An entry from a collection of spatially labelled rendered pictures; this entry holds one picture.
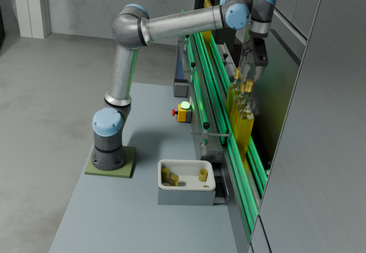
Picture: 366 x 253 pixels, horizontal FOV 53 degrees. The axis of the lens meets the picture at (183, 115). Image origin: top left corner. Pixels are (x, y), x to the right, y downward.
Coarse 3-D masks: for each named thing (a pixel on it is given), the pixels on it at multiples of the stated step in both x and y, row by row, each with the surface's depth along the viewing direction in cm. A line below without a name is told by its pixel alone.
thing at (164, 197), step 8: (224, 184) 148; (160, 192) 139; (168, 192) 139; (176, 192) 139; (184, 192) 139; (192, 192) 140; (200, 192) 140; (208, 192) 140; (224, 192) 148; (160, 200) 141; (168, 200) 141; (176, 200) 141; (184, 200) 142; (192, 200) 142; (200, 200) 142; (208, 200) 143; (216, 200) 146; (224, 200) 146
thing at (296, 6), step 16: (288, 0) 146; (304, 0) 131; (272, 16) 157; (288, 16) 145; (304, 16) 130; (288, 32) 139; (304, 32) 129; (304, 48) 124; (256, 112) 181; (256, 128) 180; (256, 144) 179; (272, 144) 156; (272, 160) 155
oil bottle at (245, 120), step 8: (240, 112) 143; (248, 112) 142; (240, 120) 142; (248, 120) 142; (240, 128) 144; (248, 128) 144; (240, 136) 146; (248, 136) 146; (240, 144) 148; (240, 152) 150
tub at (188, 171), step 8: (168, 160) 152; (176, 160) 152; (184, 160) 153; (192, 160) 153; (160, 168) 147; (168, 168) 153; (176, 168) 153; (184, 168) 154; (192, 168) 154; (200, 168) 154; (208, 168) 152; (160, 176) 143; (184, 176) 155; (192, 176) 155; (208, 176) 150; (160, 184) 139; (184, 184) 150; (192, 184) 151; (200, 184) 151; (208, 184) 149
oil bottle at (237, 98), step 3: (237, 96) 152; (234, 99) 154; (237, 99) 151; (240, 99) 151; (234, 102) 154; (237, 102) 151; (234, 105) 154; (234, 108) 154; (231, 111) 158; (234, 111) 154; (231, 114) 158; (231, 117) 158; (231, 120) 157; (231, 123) 157; (231, 126) 158
